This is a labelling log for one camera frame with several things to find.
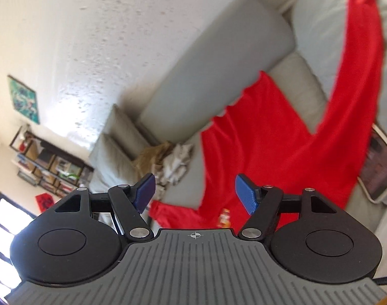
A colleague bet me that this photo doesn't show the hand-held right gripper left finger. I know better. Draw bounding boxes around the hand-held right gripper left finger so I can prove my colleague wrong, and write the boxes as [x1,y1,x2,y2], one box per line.
[53,173,156,242]

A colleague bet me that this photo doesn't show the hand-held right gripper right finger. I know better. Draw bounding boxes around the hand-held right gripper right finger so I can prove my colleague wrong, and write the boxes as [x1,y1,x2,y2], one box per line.
[234,174,337,242]

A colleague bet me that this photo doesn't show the red garment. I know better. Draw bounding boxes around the red garment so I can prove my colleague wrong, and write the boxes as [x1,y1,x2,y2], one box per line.
[149,0,386,229]

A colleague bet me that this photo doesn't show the tan garment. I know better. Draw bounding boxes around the tan garment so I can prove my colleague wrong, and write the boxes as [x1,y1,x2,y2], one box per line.
[133,142,175,179]

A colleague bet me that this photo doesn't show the grey-green cushion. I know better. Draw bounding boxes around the grey-green cushion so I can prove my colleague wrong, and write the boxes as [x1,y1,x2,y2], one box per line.
[88,133,141,195]
[104,103,156,154]

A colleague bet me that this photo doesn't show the white garment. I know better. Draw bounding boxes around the white garment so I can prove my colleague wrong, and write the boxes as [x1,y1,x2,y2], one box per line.
[155,143,195,187]

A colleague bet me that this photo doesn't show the dark bookshelf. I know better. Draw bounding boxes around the dark bookshelf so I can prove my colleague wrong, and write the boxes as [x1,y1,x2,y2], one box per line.
[9,124,95,198]

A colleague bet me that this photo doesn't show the tablet with cream case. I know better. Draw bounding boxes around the tablet with cream case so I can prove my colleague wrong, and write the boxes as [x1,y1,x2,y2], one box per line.
[358,123,387,205]

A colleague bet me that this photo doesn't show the grey sofa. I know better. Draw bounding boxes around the grey sofa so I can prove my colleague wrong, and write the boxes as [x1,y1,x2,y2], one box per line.
[88,0,387,239]

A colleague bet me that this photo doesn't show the window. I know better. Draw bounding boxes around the window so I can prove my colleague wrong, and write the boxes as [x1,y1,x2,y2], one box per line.
[0,191,38,297]

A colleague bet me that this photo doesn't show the light grey pillow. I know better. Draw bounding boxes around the light grey pillow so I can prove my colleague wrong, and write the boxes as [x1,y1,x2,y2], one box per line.
[290,0,387,128]

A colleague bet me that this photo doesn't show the red paper wall decoration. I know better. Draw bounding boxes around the red paper wall decoration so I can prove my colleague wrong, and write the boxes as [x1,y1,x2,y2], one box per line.
[35,192,58,212]

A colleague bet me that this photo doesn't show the teal wall picture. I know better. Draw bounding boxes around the teal wall picture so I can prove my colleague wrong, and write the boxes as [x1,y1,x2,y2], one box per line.
[7,74,41,125]

